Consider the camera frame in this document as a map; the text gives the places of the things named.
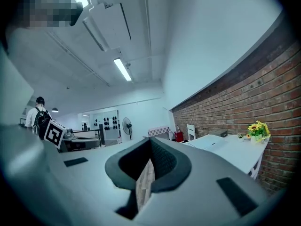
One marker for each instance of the sunflower bouquet in pot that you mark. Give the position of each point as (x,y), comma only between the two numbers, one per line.
(258,131)

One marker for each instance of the white ceiling air conditioner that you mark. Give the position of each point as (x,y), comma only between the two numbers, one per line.
(109,27)

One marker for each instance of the red box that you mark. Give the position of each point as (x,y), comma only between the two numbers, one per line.
(178,136)

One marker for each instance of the black pendant lamp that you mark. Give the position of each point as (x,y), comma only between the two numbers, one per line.
(55,110)

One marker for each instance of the checkered tablecloth table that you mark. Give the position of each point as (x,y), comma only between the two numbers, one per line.
(158,131)

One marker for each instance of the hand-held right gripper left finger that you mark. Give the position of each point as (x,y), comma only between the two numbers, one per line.
(94,173)

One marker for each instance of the black head-worn camera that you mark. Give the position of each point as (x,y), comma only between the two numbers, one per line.
(76,13)

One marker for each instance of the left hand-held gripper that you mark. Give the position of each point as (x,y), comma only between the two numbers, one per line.
(54,134)

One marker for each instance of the white chair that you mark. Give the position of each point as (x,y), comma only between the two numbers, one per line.
(191,131)

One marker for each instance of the white folding table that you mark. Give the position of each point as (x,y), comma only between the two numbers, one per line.
(242,154)

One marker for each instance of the black items wall display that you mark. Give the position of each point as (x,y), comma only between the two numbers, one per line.
(108,123)

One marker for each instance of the white flat box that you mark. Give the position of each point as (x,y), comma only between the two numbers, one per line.
(207,143)

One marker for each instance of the grey box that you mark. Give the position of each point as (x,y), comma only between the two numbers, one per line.
(218,133)

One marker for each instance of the small potted plant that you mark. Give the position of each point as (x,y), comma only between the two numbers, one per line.
(240,137)

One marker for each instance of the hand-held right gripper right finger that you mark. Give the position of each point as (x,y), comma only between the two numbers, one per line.
(202,173)

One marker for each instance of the black standing fan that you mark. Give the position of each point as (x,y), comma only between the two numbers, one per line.
(127,126)

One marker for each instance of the black frame workbench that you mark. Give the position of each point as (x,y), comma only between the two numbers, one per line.
(84,140)

